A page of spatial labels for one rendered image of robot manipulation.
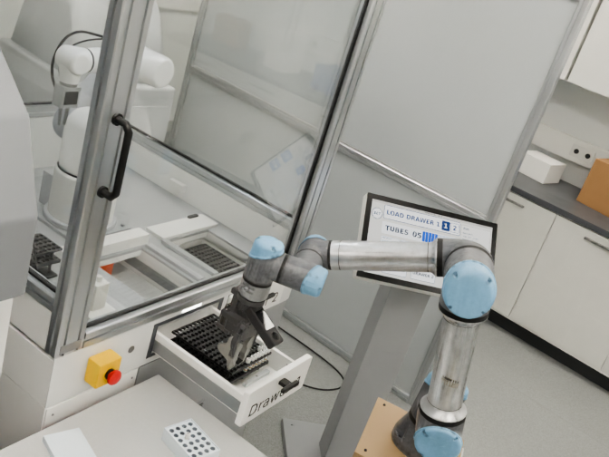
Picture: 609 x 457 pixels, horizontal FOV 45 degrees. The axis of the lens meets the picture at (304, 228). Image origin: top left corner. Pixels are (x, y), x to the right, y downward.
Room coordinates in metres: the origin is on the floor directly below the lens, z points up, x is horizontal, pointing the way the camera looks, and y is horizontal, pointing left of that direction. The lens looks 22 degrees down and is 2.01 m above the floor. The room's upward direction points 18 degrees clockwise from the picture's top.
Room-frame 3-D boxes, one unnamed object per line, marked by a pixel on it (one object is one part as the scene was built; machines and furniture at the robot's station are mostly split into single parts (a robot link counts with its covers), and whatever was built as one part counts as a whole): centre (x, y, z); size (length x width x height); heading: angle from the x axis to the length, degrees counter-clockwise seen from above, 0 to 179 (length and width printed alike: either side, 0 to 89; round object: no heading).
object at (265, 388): (1.63, -0.06, 0.87); 0.29 x 0.02 x 0.11; 152
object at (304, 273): (1.60, -0.03, 1.24); 0.11 x 0.11 x 0.08; 86
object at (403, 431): (1.69, -0.48, 0.85); 0.15 x 0.15 x 0.10
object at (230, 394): (1.73, 0.13, 0.86); 0.40 x 0.26 x 0.06; 62
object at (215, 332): (1.73, 0.12, 0.87); 0.22 x 0.18 x 0.06; 62
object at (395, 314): (2.46, -0.44, 0.51); 0.50 x 0.45 x 1.02; 13
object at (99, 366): (1.48, 0.36, 0.88); 0.07 x 0.05 x 0.07; 152
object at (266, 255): (1.59, 0.07, 1.24); 0.09 x 0.08 x 0.11; 86
